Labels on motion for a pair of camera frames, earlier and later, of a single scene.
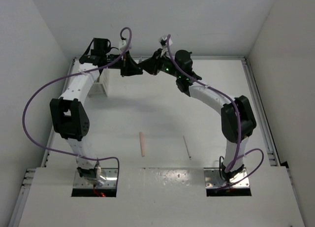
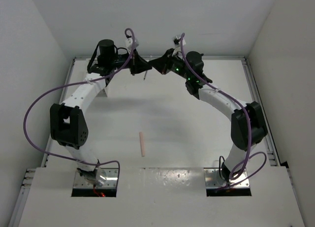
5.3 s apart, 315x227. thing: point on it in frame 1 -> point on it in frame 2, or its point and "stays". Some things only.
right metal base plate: [213, 179] stays
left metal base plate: [110, 175] stays
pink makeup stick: [141, 144] stays
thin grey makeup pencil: [190, 157] -> [144, 78]
